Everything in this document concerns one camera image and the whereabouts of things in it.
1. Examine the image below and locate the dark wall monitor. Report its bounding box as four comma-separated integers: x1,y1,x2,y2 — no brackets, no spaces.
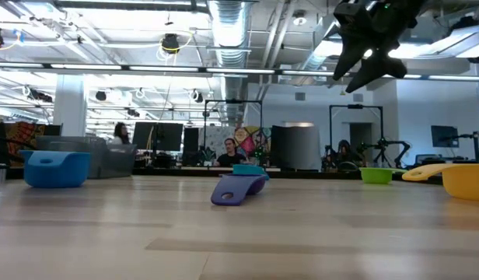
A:
430,124,460,149

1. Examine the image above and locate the purple measuring cup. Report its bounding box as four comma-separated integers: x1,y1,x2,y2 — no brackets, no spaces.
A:
210,173,267,207

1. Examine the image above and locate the black computer monitor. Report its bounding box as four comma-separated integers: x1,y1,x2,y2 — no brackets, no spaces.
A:
131,121,184,152

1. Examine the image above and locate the colourful patterned panel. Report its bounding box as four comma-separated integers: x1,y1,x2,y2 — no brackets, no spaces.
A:
233,125,272,159

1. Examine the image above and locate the long ceiling light strip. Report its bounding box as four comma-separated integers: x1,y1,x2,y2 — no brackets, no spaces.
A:
0,61,479,83

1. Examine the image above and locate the blue measuring cup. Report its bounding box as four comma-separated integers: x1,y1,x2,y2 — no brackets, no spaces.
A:
20,149,92,189

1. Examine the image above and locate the person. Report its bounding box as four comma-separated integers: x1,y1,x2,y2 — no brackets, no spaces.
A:
112,121,132,145
332,138,365,169
213,137,249,168

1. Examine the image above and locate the black aluminium table frame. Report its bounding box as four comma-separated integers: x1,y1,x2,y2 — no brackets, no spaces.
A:
0,165,445,182

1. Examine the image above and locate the white pillar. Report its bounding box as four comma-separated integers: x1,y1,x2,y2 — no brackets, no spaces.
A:
52,73,89,137

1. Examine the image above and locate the green measuring cup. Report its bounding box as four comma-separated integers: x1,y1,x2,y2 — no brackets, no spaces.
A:
358,166,407,185

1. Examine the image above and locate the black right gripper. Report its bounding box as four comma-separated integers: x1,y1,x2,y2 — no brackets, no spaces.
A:
332,0,429,94

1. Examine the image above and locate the colourful patterned fabric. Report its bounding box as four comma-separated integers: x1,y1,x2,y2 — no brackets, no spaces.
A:
5,121,47,168

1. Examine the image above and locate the grey rounded partition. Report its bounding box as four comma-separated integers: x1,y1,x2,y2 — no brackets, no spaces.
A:
270,124,323,172

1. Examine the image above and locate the black ceiling-mounted device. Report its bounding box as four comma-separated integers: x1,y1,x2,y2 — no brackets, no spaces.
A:
160,33,181,54

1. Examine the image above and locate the small green desk plant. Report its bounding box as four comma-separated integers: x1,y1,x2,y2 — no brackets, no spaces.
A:
199,146,218,167

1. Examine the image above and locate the silver ventilation duct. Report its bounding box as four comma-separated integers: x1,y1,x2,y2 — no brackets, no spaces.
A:
205,0,260,125

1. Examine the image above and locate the teal measuring cup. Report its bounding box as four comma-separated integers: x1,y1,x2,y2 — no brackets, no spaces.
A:
232,163,271,180

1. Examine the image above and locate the black background rig frame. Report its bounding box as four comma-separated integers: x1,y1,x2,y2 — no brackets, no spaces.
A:
203,99,264,163
327,103,385,164

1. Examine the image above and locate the yellow measuring cup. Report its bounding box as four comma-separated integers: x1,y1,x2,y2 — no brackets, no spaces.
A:
401,163,479,202

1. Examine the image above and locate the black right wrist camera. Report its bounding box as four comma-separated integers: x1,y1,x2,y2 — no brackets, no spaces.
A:
333,2,375,40

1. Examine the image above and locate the dark grey basket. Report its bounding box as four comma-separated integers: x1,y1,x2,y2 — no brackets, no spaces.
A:
35,135,138,180

